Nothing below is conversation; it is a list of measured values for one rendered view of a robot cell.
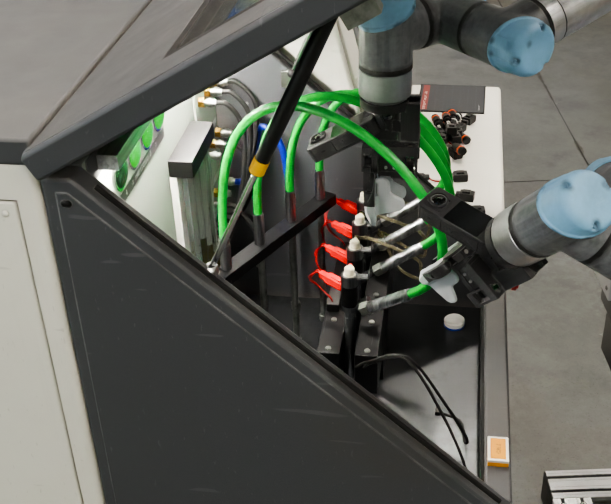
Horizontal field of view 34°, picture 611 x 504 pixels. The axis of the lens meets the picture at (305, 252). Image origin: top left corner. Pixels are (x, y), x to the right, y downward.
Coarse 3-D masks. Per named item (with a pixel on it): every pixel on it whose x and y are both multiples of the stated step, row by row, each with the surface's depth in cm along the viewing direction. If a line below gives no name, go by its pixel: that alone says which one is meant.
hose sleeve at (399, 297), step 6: (408, 288) 144; (390, 294) 145; (396, 294) 144; (402, 294) 143; (372, 300) 148; (378, 300) 147; (384, 300) 146; (390, 300) 145; (396, 300) 144; (402, 300) 144; (408, 300) 143; (372, 306) 147; (378, 306) 147; (384, 306) 146; (390, 306) 146; (372, 312) 148
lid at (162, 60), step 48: (192, 0) 132; (240, 0) 122; (288, 0) 98; (336, 0) 96; (144, 48) 123; (192, 48) 106; (240, 48) 101; (96, 96) 114; (144, 96) 105; (192, 96) 105; (48, 144) 110; (96, 144) 109
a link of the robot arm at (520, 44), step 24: (528, 0) 130; (552, 0) 130; (576, 0) 131; (600, 0) 133; (480, 24) 130; (504, 24) 127; (528, 24) 126; (552, 24) 130; (576, 24) 132; (480, 48) 130; (504, 48) 127; (528, 48) 126; (552, 48) 129; (528, 72) 128
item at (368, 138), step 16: (256, 112) 141; (272, 112) 140; (304, 112) 137; (320, 112) 135; (240, 128) 144; (352, 128) 134; (368, 144) 134; (224, 160) 149; (400, 160) 133; (224, 176) 151; (224, 192) 153; (416, 192) 133; (224, 208) 154; (224, 224) 156; (416, 288) 142
